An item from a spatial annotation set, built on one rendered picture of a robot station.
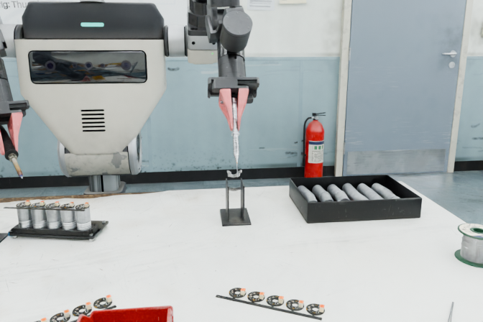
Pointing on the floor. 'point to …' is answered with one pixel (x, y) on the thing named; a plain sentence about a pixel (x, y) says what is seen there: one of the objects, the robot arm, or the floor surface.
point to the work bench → (239, 261)
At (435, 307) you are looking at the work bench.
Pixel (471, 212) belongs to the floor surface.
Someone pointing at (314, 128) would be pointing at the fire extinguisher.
